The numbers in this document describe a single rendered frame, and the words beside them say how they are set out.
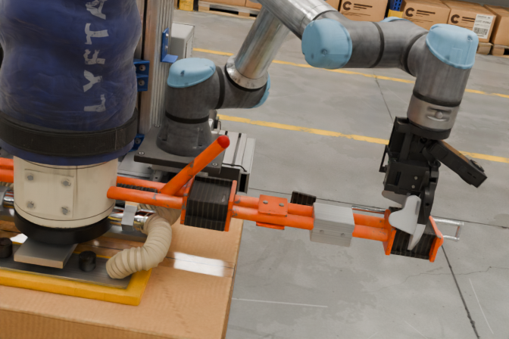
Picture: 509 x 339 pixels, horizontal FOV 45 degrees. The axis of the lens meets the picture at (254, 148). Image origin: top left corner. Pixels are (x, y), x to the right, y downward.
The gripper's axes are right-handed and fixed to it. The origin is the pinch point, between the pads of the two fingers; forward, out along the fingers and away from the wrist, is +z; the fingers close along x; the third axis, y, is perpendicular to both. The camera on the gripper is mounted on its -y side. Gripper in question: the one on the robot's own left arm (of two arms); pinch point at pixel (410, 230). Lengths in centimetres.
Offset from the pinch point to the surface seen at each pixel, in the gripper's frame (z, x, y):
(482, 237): 121, -217, -111
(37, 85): -20, 11, 61
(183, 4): 123, -702, 148
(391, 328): 121, -124, -44
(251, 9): 116, -709, 61
